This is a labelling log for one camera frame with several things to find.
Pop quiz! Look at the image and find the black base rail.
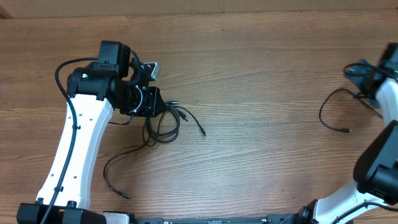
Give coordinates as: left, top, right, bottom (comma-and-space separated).
102, 213, 354, 224

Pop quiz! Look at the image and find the thin black usb cable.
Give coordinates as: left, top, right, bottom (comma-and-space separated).
102, 105, 207, 200

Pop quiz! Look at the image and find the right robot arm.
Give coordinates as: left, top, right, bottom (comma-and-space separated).
283, 43, 397, 223

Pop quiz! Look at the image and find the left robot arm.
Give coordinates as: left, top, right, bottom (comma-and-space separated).
16, 40, 167, 223

